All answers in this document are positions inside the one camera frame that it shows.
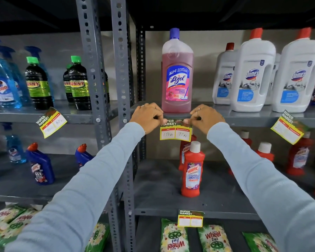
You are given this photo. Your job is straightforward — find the person's left hand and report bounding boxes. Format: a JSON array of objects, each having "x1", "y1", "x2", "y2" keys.
[{"x1": 130, "y1": 103, "x2": 167, "y2": 135}]

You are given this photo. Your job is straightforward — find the person's right hand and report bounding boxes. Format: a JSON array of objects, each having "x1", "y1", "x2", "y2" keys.
[{"x1": 184, "y1": 104, "x2": 226, "y2": 135}]

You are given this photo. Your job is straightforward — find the yellow price tag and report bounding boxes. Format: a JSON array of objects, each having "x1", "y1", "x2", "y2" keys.
[
  {"x1": 177, "y1": 209, "x2": 205, "y2": 228},
  {"x1": 160, "y1": 119, "x2": 193, "y2": 142},
  {"x1": 36, "y1": 107, "x2": 68, "y2": 139},
  {"x1": 270, "y1": 110, "x2": 309, "y2": 145}
]

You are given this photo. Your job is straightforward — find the person's right forearm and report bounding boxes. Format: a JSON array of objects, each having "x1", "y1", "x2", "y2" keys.
[{"x1": 206, "y1": 122, "x2": 315, "y2": 252}]

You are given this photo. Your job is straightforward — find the person's left forearm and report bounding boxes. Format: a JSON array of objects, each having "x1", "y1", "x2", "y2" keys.
[{"x1": 5, "y1": 122, "x2": 146, "y2": 252}]

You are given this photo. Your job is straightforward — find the pink floor cleaner bottle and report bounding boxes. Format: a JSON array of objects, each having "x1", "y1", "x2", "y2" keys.
[{"x1": 161, "y1": 28, "x2": 194, "y2": 114}]

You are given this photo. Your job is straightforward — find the white red-capped cleaner bottle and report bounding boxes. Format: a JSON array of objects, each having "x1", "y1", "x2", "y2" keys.
[
  {"x1": 212, "y1": 43, "x2": 238, "y2": 105},
  {"x1": 272, "y1": 27, "x2": 315, "y2": 113},
  {"x1": 230, "y1": 28, "x2": 276, "y2": 113}
]

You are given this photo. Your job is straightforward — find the dark green-capped bottle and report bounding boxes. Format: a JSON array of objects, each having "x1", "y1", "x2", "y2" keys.
[
  {"x1": 103, "y1": 72, "x2": 110, "y2": 103},
  {"x1": 63, "y1": 64, "x2": 75, "y2": 103},
  {"x1": 25, "y1": 57, "x2": 54, "y2": 111},
  {"x1": 68, "y1": 55, "x2": 92, "y2": 111}
]

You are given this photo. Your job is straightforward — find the grey metal shelving rack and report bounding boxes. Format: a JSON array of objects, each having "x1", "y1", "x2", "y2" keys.
[
  {"x1": 0, "y1": 0, "x2": 122, "y2": 252},
  {"x1": 110, "y1": 0, "x2": 315, "y2": 252}
]

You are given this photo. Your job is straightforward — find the green detergent packet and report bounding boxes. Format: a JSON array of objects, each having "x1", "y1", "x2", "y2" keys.
[
  {"x1": 242, "y1": 231, "x2": 279, "y2": 252},
  {"x1": 0, "y1": 208, "x2": 41, "y2": 247},
  {"x1": 84, "y1": 222, "x2": 110, "y2": 252},
  {"x1": 161, "y1": 218, "x2": 190, "y2": 252},
  {"x1": 197, "y1": 224, "x2": 233, "y2": 252},
  {"x1": 0, "y1": 205, "x2": 27, "y2": 231}
]

